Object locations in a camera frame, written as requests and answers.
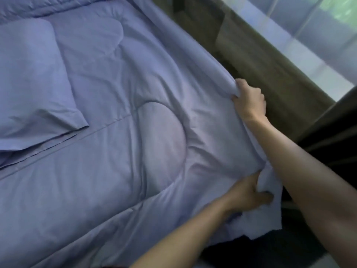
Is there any person's right hand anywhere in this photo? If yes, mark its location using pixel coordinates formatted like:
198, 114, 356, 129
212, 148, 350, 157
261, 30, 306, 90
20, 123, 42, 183
232, 79, 268, 123

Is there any person's left hand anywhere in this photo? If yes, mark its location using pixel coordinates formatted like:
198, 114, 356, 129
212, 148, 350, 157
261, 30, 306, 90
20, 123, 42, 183
223, 171, 274, 214

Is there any blue quilted blanket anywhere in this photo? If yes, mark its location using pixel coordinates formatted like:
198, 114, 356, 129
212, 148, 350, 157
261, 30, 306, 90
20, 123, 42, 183
0, 0, 284, 268

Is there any person's left forearm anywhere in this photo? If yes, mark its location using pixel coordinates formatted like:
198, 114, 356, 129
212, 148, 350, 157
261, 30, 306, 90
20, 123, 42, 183
130, 197, 237, 268

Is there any person's right forearm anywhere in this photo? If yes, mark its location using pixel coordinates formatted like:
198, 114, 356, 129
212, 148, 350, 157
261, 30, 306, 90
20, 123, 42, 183
245, 114, 357, 268

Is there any dark bed base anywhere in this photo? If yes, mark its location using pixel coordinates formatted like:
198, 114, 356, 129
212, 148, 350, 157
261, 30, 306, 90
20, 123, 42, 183
199, 185, 328, 268

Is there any dark wooden cabinet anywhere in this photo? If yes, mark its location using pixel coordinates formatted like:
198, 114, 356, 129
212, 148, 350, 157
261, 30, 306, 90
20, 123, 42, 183
296, 86, 357, 190

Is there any blue pillow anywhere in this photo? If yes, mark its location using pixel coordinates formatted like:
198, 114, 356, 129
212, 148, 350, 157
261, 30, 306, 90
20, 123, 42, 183
0, 18, 90, 151

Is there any glass window with white frame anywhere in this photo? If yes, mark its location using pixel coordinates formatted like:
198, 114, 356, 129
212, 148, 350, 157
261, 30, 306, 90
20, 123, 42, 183
223, 0, 357, 102

